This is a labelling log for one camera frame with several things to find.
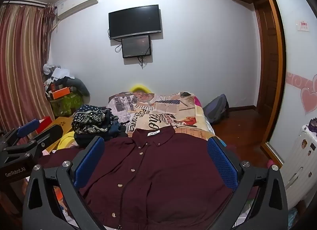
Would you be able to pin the striped red curtain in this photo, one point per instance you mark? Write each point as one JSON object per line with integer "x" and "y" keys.
{"x": 21, "y": 66}

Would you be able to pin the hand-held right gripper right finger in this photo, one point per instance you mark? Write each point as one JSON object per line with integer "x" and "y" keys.
{"x": 223, "y": 160}

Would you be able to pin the orange box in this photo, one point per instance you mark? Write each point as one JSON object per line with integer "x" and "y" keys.
{"x": 60, "y": 92}

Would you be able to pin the pink heart wall sticker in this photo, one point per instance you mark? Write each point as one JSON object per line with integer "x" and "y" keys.
{"x": 309, "y": 98}

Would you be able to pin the purple object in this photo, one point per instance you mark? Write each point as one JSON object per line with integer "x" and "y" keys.
{"x": 313, "y": 125}

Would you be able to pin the grey purple backpack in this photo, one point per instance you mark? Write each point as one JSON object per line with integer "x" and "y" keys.
{"x": 215, "y": 110}

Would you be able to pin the newspaper print blanket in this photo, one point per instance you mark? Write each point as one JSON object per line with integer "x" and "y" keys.
{"x": 168, "y": 111}

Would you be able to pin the wooden door frame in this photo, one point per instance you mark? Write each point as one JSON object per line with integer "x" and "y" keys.
{"x": 277, "y": 71}

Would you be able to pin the yellow round object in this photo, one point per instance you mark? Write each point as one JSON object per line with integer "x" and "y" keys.
{"x": 138, "y": 88}

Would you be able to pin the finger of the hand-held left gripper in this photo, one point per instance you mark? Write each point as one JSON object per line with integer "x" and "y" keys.
{"x": 26, "y": 126}
{"x": 50, "y": 133}

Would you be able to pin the black wall television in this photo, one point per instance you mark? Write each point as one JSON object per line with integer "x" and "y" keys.
{"x": 135, "y": 22}

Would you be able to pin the grey bundled garment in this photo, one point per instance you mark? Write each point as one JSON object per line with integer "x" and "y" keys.
{"x": 80, "y": 86}

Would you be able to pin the white crumpled cloth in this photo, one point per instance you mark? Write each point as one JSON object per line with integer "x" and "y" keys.
{"x": 58, "y": 73}

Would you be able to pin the small black wall monitor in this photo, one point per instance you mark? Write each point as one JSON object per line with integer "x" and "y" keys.
{"x": 136, "y": 46}

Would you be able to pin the red box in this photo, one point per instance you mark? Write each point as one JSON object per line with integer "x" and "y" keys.
{"x": 44, "y": 123}

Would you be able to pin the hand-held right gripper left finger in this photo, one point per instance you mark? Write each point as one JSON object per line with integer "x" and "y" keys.
{"x": 89, "y": 160}

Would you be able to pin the white air conditioner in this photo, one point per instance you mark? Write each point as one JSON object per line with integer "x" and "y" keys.
{"x": 76, "y": 3}

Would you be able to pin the maroon button shirt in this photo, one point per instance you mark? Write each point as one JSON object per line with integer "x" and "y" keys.
{"x": 161, "y": 170}

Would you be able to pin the dark blue folded clothes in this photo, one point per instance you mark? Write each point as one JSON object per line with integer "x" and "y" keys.
{"x": 118, "y": 128}

